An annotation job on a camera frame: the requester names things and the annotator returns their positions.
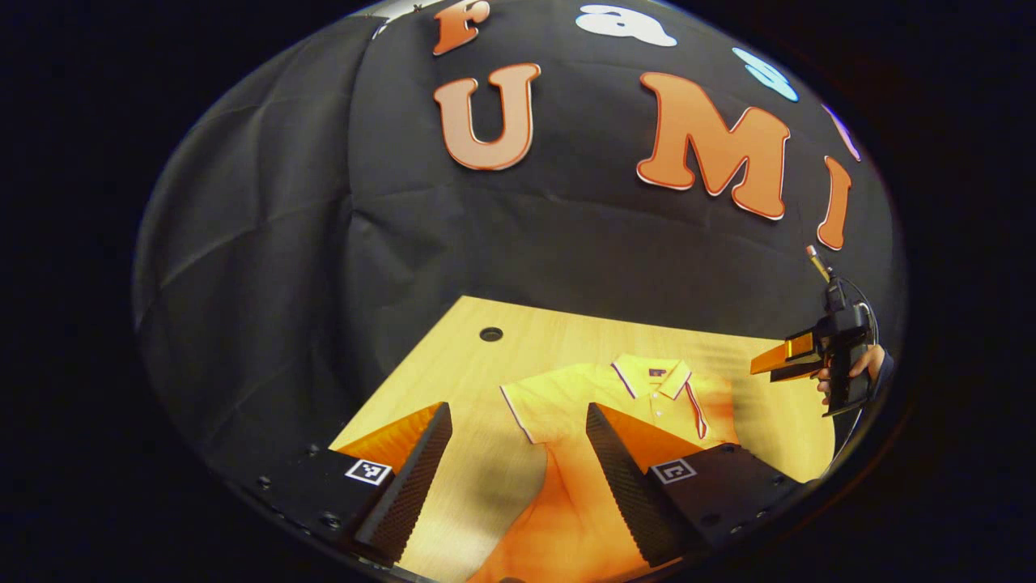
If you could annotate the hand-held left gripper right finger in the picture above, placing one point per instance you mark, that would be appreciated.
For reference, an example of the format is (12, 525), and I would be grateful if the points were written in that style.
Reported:
(619, 474)

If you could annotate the orange collared T-shirt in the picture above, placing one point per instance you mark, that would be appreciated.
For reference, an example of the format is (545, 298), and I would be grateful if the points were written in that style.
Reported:
(583, 405)

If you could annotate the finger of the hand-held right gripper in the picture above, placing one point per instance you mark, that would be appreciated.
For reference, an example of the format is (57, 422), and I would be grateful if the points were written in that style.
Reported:
(789, 356)

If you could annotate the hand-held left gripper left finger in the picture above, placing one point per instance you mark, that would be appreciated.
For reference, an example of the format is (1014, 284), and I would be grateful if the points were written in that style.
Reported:
(417, 478)

